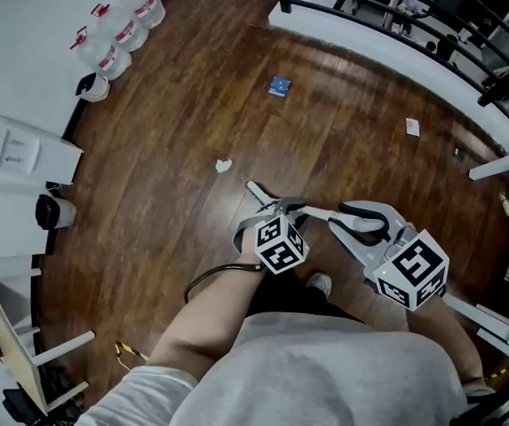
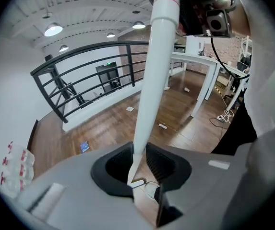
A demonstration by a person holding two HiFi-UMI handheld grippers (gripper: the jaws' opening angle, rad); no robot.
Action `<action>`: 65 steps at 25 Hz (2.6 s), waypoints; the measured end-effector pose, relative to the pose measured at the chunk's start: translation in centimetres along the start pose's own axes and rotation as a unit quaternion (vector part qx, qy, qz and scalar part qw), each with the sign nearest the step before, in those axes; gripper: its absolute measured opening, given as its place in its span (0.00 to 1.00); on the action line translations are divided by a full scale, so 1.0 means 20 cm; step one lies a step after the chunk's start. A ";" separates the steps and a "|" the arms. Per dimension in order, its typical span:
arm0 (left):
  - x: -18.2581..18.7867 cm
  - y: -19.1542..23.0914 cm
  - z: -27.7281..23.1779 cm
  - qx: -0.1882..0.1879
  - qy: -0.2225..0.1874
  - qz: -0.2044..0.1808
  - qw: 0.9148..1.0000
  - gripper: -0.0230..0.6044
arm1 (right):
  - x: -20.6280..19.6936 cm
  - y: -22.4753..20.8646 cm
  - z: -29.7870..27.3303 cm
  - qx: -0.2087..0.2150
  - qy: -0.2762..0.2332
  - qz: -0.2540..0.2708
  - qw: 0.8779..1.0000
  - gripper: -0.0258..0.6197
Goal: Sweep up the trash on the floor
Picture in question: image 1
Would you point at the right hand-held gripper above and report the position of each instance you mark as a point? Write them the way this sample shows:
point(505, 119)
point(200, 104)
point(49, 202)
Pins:
point(414, 269)

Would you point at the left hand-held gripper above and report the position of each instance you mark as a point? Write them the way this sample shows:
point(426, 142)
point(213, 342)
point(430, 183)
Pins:
point(280, 246)

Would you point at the white paper card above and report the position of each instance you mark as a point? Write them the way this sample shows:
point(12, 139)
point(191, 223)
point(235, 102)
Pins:
point(412, 126)

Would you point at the blue packet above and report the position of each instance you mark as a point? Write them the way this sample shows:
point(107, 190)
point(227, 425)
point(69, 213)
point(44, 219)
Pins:
point(279, 86)

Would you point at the person's left forearm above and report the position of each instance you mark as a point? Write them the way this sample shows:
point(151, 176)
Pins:
point(209, 313)

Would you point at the person's right forearm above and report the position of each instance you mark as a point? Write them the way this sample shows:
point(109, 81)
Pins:
point(449, 340)

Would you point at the white shoe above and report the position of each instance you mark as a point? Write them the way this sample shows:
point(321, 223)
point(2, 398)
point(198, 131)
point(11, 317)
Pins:
point(320, 282)

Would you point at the black trousers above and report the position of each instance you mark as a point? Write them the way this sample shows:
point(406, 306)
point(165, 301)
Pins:
point(280, 300)

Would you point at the floor socket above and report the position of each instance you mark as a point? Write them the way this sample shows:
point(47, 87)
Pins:
point(458, 154)

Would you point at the clear plastic bottle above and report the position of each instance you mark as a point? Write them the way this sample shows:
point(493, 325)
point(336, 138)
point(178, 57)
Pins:
point(506, 204)

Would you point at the grey shirt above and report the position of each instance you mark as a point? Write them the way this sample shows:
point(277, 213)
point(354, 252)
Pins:
point(325, 371)

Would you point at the yellow black floor tape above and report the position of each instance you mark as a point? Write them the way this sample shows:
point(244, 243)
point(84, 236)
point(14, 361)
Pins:
point(500, 372)
point(129, 352)

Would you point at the black lid bin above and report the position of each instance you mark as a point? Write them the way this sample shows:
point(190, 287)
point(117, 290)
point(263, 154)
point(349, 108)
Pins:
point(52, 211)

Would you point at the small white bin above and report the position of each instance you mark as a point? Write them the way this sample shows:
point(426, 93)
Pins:
point(96, 88)

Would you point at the clear water jug red label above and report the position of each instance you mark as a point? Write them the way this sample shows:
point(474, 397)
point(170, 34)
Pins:
point(123, 31)
point(103, 58)
point(145, 7)

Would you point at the white water dispenser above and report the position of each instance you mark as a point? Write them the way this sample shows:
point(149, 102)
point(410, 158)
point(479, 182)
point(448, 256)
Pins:
point(18, 149)

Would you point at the wooden top white table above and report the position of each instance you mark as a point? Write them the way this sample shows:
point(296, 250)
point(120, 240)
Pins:
point(10, 340)

